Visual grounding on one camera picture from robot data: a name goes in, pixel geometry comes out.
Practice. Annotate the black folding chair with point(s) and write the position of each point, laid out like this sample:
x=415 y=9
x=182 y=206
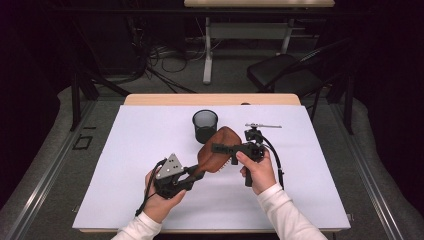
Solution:
x=283 y=71

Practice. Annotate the brown wooden hairbrush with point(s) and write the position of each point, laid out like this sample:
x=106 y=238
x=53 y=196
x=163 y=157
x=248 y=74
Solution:
x=213 y=161

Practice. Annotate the light wooden table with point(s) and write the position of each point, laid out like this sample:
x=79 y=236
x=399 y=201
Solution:
x=200 y=99

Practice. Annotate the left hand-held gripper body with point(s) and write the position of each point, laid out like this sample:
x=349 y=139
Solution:
x=170 y=166

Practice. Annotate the person's left hand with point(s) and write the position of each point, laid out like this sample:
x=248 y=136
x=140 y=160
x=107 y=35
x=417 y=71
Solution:
x=160 y=208

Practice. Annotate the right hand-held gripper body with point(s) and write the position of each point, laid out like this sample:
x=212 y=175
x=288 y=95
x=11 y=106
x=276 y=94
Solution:
x=255 y=146

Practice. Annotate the white-framed desk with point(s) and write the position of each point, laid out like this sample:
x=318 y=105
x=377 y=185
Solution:
x=246 y=31

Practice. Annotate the person's right hand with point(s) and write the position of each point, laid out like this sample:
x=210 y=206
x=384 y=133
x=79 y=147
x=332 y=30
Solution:
x=261 y=175

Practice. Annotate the white foam board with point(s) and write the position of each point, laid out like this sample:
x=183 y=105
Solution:
x=116 y=160

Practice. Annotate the black mesh pen cup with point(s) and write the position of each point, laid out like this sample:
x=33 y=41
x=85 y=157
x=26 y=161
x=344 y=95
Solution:
x=204 y=121

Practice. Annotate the black metal stand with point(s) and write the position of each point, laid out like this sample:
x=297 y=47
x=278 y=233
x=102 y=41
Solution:
x=76 y=100
x=348 y=106

